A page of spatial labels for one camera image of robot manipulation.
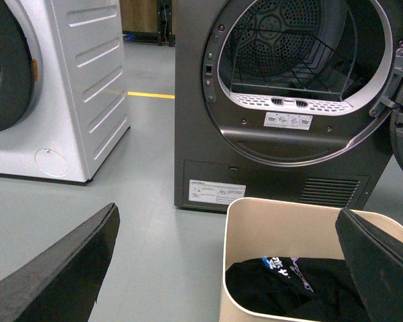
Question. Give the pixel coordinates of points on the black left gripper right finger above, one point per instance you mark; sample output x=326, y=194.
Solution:
x=375, y=260

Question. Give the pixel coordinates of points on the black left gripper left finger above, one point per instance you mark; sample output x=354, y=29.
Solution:
x=63, y=282

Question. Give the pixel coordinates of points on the black printed t-shirt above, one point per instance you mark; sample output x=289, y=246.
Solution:
x=317, y=289

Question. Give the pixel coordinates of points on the beige laundry hamper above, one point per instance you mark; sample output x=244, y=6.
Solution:
x=259, y=227

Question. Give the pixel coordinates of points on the wooden cabinet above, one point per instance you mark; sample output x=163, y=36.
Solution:
x=139, y=16

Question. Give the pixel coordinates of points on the dark grey dryer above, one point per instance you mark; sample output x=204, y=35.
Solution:
x=272, y=100

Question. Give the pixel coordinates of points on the white washing machine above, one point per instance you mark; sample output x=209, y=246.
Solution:
x=63, y=94

